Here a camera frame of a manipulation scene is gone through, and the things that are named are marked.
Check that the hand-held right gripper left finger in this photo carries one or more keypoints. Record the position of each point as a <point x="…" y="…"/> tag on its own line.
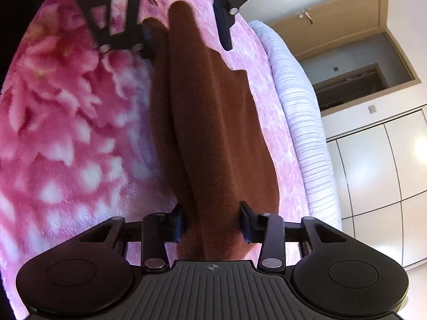
<point x="178" y="224"/>

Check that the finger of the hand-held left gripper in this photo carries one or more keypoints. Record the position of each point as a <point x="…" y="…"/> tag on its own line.
<point x="147" y="41"/>
<point x="224" y="26"/>

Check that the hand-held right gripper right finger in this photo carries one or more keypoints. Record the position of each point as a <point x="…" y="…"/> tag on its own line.
<point x="247" y="224"/>

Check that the brown knitted button vest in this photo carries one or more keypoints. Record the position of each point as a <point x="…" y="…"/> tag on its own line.
<point x="213" y="140"/>

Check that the pink floral blanket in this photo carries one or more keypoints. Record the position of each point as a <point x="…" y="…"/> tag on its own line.
<point x="76" y="123"/>

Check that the wooden door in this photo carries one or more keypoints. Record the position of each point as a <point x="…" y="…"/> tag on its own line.
<point x="347" y="40"/>

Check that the white wardrobe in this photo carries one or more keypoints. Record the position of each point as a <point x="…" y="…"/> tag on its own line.
<point x="377" y="180"/>

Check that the small grey wall plate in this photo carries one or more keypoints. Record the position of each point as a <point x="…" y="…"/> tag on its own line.
<point x="371" y="108"/>

